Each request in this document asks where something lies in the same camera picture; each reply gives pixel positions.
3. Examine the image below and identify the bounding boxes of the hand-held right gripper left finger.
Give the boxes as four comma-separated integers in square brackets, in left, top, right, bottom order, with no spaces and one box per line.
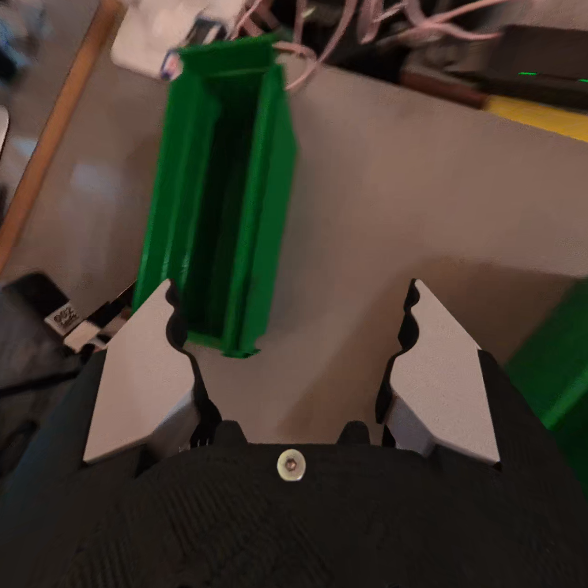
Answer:
[83,279,222,465]

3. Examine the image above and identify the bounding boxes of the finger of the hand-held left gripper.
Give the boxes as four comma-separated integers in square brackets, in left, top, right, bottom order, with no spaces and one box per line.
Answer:
[86,282,137,332]
[64,321,113,353]

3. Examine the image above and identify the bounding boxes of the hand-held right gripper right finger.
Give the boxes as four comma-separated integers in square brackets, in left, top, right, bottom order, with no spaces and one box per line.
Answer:
[375,278,501,467]

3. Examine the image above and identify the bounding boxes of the grey table wood edge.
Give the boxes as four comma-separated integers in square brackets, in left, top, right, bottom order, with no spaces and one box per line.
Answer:
[0,0,125,276]

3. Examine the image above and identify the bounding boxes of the yellow tape strip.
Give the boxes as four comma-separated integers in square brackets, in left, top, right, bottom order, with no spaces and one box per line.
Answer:
[484,94,588,143]

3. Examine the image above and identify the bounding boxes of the black box blue stripe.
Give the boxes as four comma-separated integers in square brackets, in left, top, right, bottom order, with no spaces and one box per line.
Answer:
[193,16,228,44]

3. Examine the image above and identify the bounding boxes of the black power bank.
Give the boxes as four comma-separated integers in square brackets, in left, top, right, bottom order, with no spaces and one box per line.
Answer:
[482,25,588,111]

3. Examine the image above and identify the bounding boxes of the pink cable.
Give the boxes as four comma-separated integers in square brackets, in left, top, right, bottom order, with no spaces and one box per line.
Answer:
[230,0,506,92]

